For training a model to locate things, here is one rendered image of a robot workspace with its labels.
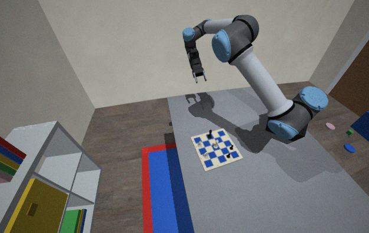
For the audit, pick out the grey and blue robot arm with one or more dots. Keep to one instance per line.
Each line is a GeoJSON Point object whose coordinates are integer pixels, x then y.
{"type": "Point", "coordinates": [232, 43]}

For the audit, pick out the blue and cream chessboard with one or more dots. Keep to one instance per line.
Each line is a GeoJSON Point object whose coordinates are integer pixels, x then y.
{"type": "Point", "coordinates": [216, 157]}

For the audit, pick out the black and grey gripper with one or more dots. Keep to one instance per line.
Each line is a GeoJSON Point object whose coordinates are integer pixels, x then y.
{"type": "Point", "coordinates": [196, 65]}

